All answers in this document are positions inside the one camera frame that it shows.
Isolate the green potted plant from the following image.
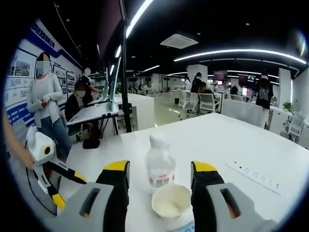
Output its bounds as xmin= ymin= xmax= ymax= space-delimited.
xmin=282 ymin=100 xmax=294 ymax=112

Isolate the thin desktop monitor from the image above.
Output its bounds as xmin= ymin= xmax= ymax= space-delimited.
xmin=108 ymin=56 xmax=123 ymax=114

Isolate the white office chair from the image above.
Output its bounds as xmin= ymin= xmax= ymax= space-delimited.
xmin=288 ymin=113 xmax=307 ymax=143
xmin=178 ymin=89 xmax=198 ymax=116
xmin=197 ymin=92 xmax=221 ymax=115

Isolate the white side desk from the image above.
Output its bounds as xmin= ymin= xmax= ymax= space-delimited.
xmin=66 ymin=101 xmax=121 ymax=143

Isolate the purple wall screen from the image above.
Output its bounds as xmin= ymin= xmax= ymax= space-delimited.
xmin=239 ymin=74 xmax=256 ymax=86
xmin=213 ymin=70 xmax=229 ymax=82

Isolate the blue white wall display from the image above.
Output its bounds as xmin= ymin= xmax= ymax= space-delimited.
xmin=4 ymin=18 xmax=84 ymax=126

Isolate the clear plastic bottle item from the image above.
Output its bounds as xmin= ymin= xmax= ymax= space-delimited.
xmin=145 ymin=131 xmax=177 ymax=195

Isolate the ceiling air conditioner vent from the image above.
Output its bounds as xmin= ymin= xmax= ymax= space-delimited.
xmin=160 ymin=33 xmax=199 ymax=50

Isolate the black vertical pole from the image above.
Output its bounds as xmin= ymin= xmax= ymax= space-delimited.
xmin=120 ymin=19 xmax=133 ymax=133

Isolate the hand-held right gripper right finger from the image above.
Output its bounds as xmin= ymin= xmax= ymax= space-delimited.
xmin=190 ymin=160 xmax=278 ymax=232

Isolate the white power strip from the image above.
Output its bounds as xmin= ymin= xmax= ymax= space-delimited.
xmin=226 ymin=160 xmax=282 ymax=195

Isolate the small black bag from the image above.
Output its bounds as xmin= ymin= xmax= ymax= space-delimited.
xmin=83 ymin=139 xmax=101 ymax=149

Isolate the long ceiling light strip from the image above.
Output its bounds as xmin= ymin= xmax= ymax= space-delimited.
xmin=173 ymin=49 xmax=307 ymax=65
xmin=125 ymin=0 xmax=155 ymax=38

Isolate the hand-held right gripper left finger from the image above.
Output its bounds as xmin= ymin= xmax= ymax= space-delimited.
xmin=52 ymin=159 xmax=131 ymax=232

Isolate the white cabinet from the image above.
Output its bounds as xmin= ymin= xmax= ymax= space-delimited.
xmin=117 ymin=92 xmax=155 ymax=133

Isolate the white table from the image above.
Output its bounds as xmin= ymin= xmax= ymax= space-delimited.
xmin=56 ymin=112 xmax=309 ymax=232

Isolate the white desk partition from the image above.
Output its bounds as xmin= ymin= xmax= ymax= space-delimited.
xmin=221 ymin=98 xmax=264 ymax=128

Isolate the white paper cup item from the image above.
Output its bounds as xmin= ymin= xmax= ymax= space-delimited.
xmin=151 ymin=184 xmax=192 ymax=218

